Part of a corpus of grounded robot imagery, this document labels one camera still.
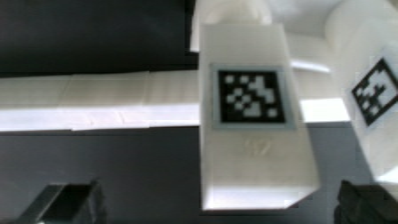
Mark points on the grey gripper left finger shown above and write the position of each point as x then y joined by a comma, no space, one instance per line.
68,204

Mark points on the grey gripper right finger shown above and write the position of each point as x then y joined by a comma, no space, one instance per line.
366,205

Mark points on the white chair leg with tag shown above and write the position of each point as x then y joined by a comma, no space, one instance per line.
361,32

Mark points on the white U-shaped fence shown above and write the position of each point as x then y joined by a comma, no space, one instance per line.
100,101

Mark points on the white chair seat part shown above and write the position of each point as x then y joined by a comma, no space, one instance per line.
300,15

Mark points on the white chair leg block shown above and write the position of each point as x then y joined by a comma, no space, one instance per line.
258,166

